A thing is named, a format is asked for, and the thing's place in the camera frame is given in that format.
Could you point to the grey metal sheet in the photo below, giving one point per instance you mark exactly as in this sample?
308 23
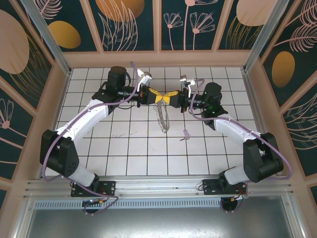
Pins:
158 223

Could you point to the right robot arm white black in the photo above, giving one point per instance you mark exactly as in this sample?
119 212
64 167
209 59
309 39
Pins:
227 129

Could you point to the key with purple tag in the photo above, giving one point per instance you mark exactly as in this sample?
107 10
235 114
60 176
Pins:
185 134

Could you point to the aluminium mounting rail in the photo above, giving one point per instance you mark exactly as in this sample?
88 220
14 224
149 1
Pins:
158 184

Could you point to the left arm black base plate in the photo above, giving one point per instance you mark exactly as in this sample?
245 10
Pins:
109 188

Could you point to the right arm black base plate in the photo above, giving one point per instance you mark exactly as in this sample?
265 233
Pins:
210 187

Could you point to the aluminium frame post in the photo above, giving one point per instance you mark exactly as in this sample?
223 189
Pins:
267 32
47 32

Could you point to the aluminium side rail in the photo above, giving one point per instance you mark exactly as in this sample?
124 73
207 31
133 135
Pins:
250 99

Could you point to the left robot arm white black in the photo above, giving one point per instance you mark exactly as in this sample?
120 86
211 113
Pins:
99 111

